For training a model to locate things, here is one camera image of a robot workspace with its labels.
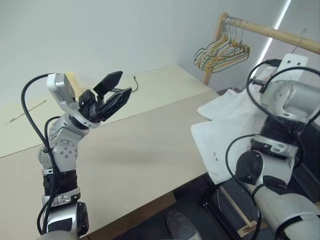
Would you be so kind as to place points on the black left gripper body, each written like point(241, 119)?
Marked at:
point(90, 106)

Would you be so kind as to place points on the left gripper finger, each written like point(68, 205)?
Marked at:
point(108, 80)
point(117, 100)

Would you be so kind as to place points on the white garment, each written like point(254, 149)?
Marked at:
point(225, 135)

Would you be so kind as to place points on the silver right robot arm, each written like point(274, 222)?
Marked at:
point(295, 97)

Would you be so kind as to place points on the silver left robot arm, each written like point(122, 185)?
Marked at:
point(62, 147)

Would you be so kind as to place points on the thin pale stick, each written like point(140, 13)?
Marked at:
point(27, 111)

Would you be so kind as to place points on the dark grey rounded shape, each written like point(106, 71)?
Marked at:
point(181, 225)

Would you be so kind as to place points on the black floor platform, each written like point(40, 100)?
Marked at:
point(225, 212)

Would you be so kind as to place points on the wooden base bar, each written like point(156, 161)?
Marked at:
point(240, 212)

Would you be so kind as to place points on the wooden clothes rack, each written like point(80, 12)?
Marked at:
point(275, 32)

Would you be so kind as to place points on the white light strip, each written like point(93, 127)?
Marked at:
point(276, 27)

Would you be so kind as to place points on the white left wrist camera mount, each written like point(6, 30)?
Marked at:
point(60, 90)

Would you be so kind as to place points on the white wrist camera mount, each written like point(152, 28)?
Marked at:
point(60, 90)
point(292, 62)

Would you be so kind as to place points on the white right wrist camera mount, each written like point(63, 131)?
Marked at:
point(292, 62)

